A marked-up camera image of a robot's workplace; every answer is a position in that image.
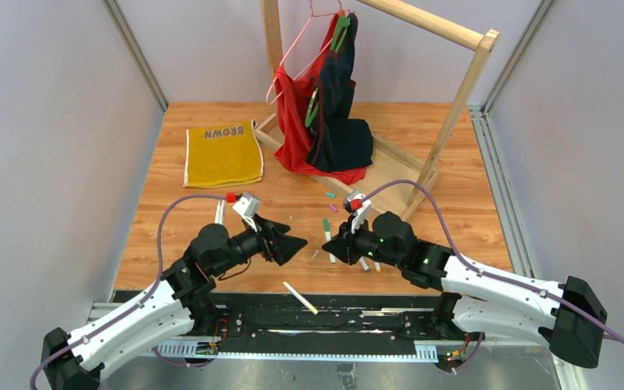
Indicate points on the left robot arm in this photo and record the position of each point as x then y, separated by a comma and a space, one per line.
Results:
179, 304

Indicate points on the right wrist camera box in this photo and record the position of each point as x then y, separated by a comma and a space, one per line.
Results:
357, 208

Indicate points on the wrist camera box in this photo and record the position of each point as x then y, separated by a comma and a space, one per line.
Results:
246, 206
357, 208

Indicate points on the pink wire hanger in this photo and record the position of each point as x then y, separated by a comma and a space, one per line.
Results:
297, 55

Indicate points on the yellow folded towel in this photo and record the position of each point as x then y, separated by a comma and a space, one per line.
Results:
222, 156

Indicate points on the dark navy garment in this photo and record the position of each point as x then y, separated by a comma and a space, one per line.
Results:
339, 142

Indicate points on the white pen yellow cap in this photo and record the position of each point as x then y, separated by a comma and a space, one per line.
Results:
306, 303

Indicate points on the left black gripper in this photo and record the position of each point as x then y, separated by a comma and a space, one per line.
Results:
267, 239

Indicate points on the green hanger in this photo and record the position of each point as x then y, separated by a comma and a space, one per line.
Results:
334, 45

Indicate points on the red garment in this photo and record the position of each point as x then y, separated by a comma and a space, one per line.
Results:
295, 94

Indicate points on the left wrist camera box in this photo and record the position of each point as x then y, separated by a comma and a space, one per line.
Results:
246, 206

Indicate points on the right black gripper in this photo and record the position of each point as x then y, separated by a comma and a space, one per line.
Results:
353, 245

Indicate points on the white pen green cap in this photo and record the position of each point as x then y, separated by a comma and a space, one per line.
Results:
364, 264

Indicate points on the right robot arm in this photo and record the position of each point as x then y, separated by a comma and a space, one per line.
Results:
565, 317

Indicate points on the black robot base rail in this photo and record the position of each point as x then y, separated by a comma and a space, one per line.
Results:
276, 326

